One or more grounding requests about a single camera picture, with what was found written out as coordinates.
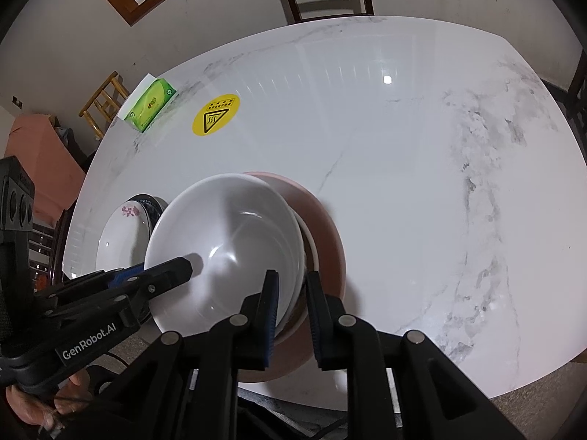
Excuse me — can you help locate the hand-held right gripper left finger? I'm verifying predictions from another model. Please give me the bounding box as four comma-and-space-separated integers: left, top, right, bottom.
80, 269, 280, 440

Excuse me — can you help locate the large pink bowl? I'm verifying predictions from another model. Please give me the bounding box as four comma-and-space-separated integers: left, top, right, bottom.
238, 171, 347, 383

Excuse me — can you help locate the white pink-flower plate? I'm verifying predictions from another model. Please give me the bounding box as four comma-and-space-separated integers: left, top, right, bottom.
95, 199, 154, 278

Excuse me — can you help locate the round yellow warning sticker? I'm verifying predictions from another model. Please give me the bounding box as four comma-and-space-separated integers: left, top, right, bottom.
192, 93, 241, 137

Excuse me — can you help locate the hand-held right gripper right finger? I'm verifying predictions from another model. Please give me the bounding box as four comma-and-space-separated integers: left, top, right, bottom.
305, 270, 528, 440

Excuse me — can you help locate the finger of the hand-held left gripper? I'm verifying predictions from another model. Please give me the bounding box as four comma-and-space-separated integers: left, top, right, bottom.
43, 263, 147, 303
107, 257, 193, 326

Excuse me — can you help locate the green tissue box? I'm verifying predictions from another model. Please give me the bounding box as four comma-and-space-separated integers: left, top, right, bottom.
120, 73, 178, 133

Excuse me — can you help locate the white ribbed bowl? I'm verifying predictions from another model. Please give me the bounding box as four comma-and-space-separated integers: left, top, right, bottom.
143, 173, 307, 335

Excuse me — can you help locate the large blue patterned plate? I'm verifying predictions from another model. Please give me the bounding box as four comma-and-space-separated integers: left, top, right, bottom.
126, 194, 169, 239

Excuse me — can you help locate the white cartoon print bowl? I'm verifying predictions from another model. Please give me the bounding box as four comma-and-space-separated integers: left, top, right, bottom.
275, 220, 320, 331

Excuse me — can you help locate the person's left hand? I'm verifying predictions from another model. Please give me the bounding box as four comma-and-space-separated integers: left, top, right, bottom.
6, 369, 93, 428

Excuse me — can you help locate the light bamboo chair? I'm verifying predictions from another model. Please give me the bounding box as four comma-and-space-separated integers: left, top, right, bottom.
79, 71, 131, 140

